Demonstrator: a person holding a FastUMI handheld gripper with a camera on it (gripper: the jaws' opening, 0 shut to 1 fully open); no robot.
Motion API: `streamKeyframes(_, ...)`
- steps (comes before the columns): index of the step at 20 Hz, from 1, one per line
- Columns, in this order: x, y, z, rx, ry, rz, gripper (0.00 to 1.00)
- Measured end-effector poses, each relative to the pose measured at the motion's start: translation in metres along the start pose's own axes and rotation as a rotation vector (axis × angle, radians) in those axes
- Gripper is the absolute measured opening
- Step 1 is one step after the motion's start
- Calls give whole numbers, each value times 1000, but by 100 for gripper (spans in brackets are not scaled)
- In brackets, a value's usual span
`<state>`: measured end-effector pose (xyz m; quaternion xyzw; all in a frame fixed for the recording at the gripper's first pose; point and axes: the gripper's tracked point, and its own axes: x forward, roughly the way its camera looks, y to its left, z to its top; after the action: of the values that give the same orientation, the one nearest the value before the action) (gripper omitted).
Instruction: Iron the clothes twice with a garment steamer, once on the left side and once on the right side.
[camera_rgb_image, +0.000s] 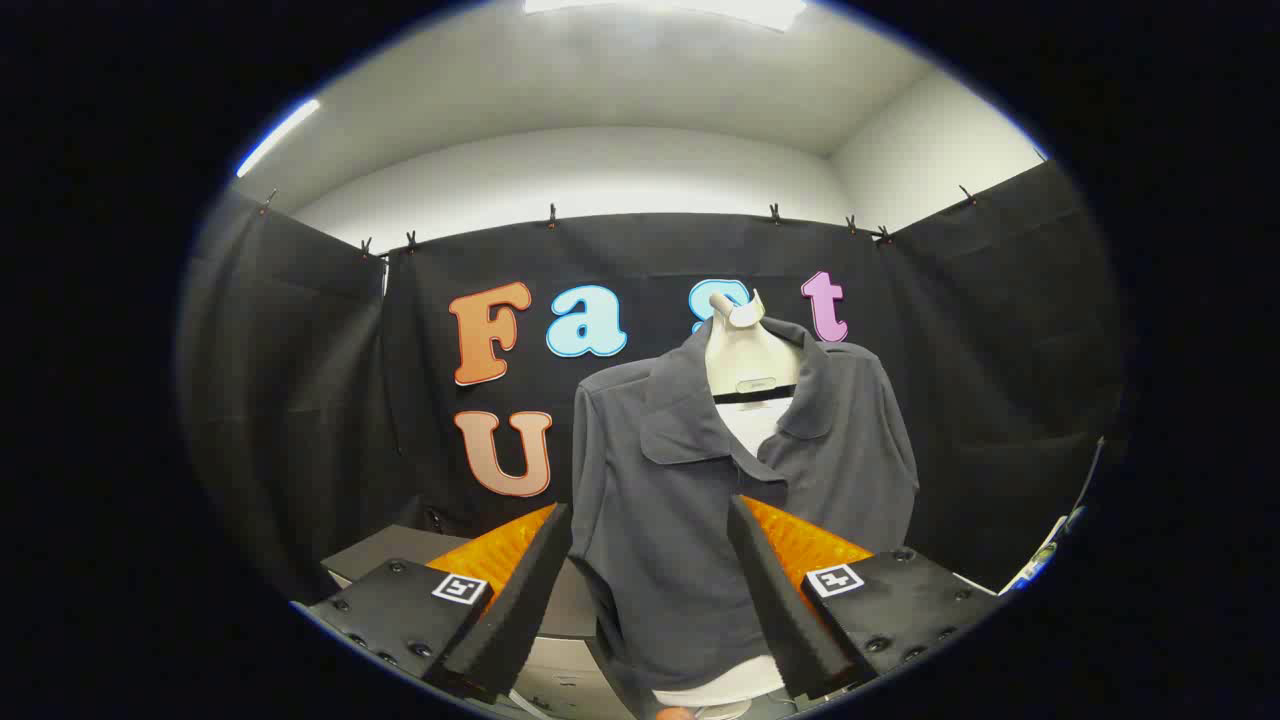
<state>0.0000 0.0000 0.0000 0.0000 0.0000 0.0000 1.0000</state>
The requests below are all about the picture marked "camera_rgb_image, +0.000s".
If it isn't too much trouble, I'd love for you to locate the white mannequin torso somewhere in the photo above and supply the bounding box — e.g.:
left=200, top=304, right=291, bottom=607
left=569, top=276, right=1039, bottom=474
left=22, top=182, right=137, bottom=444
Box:
left=655, top=290, right=803, bottom=709

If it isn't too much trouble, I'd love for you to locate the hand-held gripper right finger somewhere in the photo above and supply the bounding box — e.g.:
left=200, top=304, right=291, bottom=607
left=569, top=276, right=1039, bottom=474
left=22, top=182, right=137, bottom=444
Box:
left=727, top=494, right=1001, bottom=701

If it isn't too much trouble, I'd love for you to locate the black backdrop cloth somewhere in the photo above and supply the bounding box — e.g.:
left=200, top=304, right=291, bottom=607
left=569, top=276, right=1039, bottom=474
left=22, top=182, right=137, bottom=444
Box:
left=178, top=160, right=1131, bottom=606

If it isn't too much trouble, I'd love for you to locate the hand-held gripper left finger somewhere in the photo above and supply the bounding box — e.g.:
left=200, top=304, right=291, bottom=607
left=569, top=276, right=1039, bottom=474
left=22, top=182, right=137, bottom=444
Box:
left=305, top=502, right=573, bottom=706

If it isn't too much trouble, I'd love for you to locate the dark grey button shirt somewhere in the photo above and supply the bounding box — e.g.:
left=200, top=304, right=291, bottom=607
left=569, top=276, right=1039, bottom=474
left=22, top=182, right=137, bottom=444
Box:
left=570, top=315, right=921, bottom=716

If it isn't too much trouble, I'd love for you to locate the white and blue board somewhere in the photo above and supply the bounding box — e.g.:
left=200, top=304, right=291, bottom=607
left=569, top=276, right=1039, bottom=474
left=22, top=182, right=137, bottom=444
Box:
left=1000, top=437, right=1106, bottom=593

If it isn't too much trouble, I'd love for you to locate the wide ceiling light panel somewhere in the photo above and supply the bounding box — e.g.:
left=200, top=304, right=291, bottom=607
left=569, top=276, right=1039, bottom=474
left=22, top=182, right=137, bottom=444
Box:
left=523, top=0, right=807, bottom=31

